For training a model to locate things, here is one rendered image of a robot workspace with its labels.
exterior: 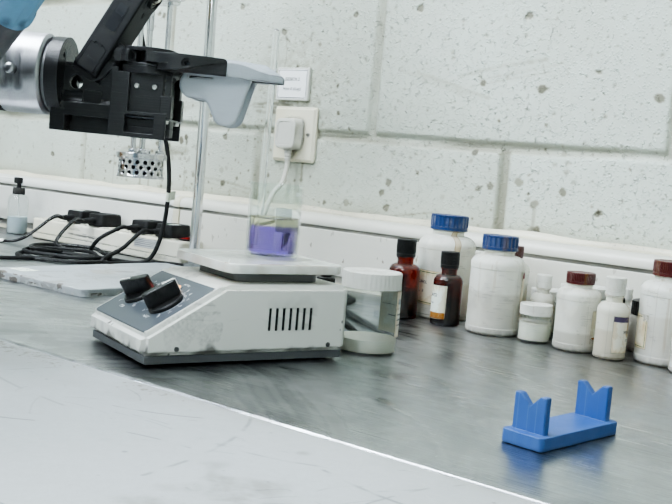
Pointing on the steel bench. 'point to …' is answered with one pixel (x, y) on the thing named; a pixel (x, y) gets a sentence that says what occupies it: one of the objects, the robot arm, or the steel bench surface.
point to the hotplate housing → (238, 321)
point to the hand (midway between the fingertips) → (270, 72)
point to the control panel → (136, 312)
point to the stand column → (202, 138)
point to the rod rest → (530, 427)
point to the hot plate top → (232, 259)
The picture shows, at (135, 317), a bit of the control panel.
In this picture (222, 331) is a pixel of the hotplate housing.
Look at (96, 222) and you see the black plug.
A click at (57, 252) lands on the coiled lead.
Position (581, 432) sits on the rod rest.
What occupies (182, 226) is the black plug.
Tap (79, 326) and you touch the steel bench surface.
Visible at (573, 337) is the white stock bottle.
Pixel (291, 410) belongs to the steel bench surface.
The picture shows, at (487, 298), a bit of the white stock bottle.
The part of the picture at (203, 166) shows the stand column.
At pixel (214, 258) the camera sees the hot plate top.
